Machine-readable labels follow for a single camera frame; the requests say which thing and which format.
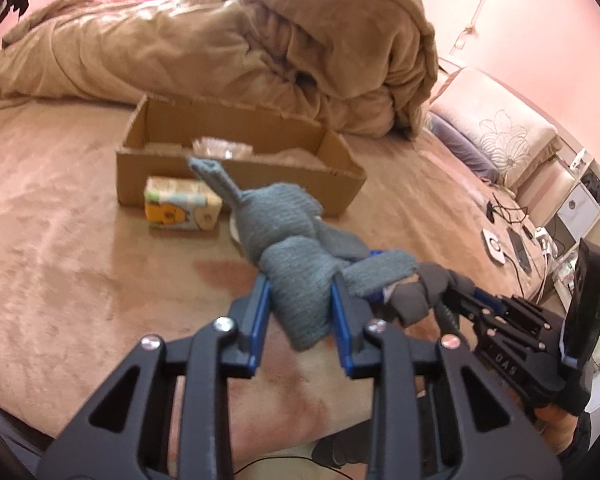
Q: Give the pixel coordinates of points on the blue grey socks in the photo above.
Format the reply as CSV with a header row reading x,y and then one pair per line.
x,y
282,234

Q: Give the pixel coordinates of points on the black smartphone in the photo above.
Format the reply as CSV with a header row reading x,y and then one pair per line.
x,y
521,255

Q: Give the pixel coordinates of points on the purple pillow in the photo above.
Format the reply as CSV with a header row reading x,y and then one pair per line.
x,y
463,149

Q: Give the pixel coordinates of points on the dark grey socks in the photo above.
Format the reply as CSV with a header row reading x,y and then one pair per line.
x,y
411,300

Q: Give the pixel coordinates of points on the small clear snack bag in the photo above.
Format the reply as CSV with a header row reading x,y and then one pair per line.
x,y
216,148

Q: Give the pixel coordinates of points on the white bedside cabinet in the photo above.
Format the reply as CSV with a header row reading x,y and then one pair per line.
x,y
562,195

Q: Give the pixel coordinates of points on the white socks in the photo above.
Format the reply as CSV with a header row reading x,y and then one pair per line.
x,y
234,234

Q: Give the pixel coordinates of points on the brown cardboard box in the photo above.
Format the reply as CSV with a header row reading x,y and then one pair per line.
x,y
159,142

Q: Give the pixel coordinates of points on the green orange tissue pack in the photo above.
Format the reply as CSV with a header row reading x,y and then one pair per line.
x,y
181,204

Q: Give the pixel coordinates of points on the white wireless charger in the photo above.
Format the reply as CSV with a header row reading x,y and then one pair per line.
x,y
493,247

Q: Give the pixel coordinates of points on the person's right hand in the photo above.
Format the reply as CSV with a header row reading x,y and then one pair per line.
x,y
556,425

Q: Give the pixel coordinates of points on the tan fleece blanket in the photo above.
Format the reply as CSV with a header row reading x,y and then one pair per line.
x,y
357,66

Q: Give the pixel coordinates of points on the bag of cotton swabs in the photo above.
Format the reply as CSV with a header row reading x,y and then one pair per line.
x,y
294,157

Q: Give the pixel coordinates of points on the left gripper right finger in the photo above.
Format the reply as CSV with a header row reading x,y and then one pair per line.
x,y
438,413

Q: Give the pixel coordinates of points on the cream floral pillow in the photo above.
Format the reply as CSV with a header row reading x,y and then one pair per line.
x,y
512,135

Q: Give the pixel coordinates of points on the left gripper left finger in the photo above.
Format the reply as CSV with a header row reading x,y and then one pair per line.
x,y
123,430

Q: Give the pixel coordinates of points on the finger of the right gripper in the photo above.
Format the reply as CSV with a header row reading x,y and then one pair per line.
x,y
460,287
391,269

